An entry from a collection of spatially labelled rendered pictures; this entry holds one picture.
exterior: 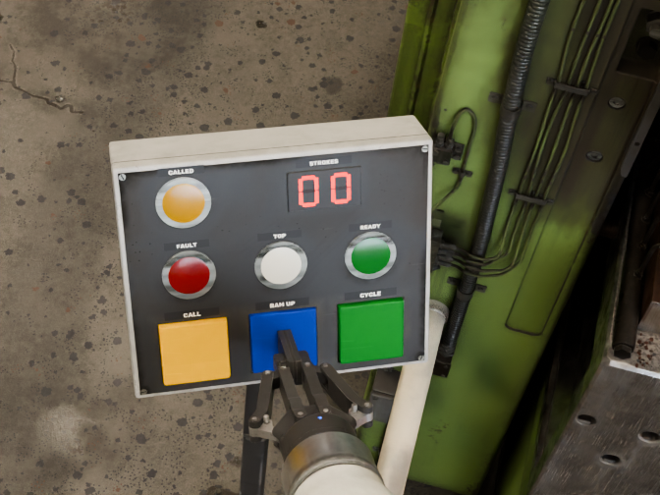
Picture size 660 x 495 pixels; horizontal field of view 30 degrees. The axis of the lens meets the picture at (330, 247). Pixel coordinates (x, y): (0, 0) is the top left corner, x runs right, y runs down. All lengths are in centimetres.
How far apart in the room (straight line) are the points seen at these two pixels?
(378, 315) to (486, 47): 33
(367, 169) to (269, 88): 165
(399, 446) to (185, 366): 46
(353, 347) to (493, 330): 54
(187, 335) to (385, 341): 23
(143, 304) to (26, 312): 127
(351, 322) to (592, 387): 37
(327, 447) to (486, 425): 105
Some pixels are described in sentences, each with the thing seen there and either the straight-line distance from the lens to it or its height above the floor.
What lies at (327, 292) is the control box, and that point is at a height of 105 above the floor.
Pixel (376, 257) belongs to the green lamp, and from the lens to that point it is 136.
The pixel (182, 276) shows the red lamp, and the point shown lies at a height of 109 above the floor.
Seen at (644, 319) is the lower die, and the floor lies 94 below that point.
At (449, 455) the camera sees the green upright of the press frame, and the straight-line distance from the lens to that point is 230.
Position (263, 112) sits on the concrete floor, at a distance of 290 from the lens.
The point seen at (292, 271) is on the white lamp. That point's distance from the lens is 134.
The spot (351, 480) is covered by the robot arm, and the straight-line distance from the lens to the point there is 108.
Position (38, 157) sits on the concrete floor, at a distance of 283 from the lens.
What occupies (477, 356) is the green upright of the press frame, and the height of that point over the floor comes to 52.
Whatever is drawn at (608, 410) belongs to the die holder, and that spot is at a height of 81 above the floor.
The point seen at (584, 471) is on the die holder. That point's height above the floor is 62.
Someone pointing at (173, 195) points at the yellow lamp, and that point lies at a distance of 129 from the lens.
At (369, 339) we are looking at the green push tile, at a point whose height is 100.
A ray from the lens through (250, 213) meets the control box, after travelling 131.
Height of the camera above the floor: 221
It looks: 56 degrees down
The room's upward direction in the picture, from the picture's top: 9 degrees clockwise
